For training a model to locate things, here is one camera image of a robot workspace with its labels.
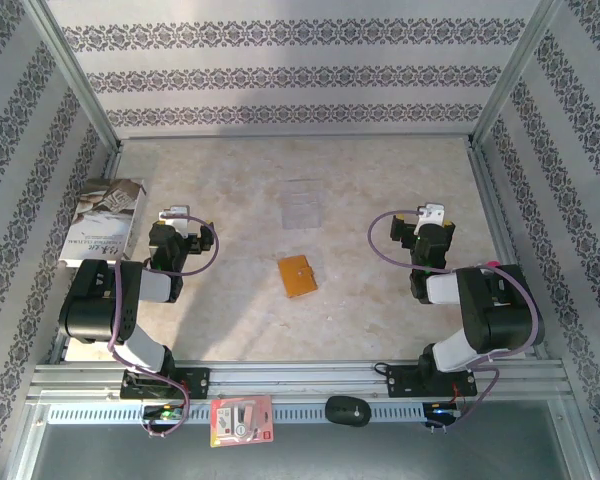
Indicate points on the orange leather card holder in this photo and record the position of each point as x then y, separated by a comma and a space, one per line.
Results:
296, 277

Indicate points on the clear acrylic card stand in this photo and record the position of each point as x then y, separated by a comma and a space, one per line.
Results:
302, 210

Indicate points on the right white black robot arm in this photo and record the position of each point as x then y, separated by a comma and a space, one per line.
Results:
500, 310

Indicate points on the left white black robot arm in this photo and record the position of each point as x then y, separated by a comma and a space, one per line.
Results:
95, 310

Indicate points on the white printed book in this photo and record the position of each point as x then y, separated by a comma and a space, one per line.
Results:
100, 220

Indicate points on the small electronics board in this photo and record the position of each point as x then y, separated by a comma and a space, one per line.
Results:
442, 411
165, 413

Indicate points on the black computer mouse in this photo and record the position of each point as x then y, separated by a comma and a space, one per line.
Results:
347, 411

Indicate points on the red flash drive package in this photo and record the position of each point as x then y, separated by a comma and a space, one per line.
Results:
241, 420

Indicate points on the grey metal shelf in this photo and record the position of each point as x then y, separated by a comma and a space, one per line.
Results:
380, 455

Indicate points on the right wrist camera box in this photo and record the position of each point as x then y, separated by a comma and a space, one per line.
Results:
431, 215

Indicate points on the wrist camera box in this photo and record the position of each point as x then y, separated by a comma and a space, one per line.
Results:
176, 219
431, 215

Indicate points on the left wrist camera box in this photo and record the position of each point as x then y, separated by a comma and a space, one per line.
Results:
176, 219

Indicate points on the aluminium side rail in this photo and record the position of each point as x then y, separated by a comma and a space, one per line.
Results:
111, 167
487, 185

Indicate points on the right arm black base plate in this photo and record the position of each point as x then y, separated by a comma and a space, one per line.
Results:
405, 382

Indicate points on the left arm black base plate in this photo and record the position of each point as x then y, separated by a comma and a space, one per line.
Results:
200, 382

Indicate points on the aluminium wall rail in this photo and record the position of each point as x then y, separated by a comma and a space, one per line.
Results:
300, 136

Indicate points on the aluminium mounting rail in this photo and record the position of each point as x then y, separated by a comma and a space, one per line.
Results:
290, 375

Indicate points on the aluminium frame post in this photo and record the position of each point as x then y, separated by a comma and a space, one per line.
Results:
516, 70
73, 70

